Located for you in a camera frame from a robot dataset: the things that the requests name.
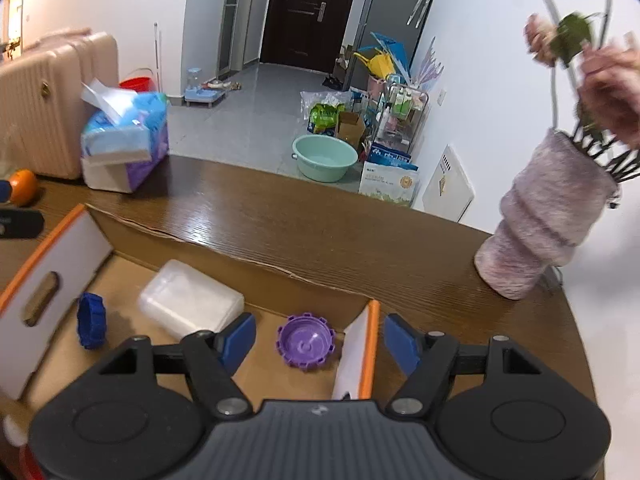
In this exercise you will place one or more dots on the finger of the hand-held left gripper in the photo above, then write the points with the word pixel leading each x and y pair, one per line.
pixel 20 223
pixel 4 191

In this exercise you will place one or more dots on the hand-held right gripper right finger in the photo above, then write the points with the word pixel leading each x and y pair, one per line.
pixel 400 345

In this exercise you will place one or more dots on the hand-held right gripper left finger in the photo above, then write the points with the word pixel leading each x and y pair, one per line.
pixel 239 344

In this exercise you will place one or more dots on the translucent plastic storage box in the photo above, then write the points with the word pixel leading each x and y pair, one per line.
pixel 190 300

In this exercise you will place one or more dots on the purple toothed bottle cap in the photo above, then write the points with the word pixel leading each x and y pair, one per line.
pixel 305 342

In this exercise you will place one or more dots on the cardboard box with orange-white flaps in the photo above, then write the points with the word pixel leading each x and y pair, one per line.
pixel 200 265

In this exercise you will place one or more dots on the blue toothed bottle cap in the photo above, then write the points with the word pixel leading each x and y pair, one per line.
pixel 91 321

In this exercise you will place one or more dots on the orange fruit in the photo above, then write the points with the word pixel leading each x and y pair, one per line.
pixel 23 187

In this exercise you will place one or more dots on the pink ribbed suitcase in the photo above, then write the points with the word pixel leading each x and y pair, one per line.
pixel 50 110

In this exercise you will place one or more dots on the white and purple tissue pack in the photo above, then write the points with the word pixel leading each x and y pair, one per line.
pixel 117 172

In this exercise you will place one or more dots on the blue tissue pack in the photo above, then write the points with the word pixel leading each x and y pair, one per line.
pixel 125 125

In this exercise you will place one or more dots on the white flat panel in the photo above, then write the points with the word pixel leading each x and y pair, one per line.
pixel 448 186

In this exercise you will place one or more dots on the red bucket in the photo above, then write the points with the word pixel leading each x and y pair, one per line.
pixel 135 83

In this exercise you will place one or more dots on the white and blue printed carton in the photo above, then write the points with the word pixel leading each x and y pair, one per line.
pixel 389 175

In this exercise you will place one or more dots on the pink fuzzy vase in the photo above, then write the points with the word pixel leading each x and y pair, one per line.
pixel 547 225

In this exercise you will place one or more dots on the green plastic basin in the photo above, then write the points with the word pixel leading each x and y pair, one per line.
pixel 325 158

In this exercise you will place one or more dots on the blue pet water feeder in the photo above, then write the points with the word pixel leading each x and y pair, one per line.
pixel 200 91

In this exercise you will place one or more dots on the small open cardboard box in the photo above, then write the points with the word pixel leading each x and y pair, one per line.
pixel 351 127

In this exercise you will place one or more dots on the metal rolling cart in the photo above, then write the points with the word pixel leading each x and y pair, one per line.
pixel 400 110

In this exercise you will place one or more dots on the green snack bag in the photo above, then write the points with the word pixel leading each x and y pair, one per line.
pixel 325 117

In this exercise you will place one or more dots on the clear plastic bag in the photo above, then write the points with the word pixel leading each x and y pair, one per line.
pixel 325 99

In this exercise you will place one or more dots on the yellow bag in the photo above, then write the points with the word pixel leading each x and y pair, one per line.
pixel 379 62

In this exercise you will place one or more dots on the blue kite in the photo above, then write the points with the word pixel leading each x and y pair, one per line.
pixel 392 52

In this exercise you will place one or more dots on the grey tall cabinet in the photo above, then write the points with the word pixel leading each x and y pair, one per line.
pixel 390 15

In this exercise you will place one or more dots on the artificial pink flowers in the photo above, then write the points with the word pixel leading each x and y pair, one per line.
pixel 585 70

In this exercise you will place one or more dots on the dark brown entrance door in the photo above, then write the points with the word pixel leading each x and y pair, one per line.
pixel 302 10

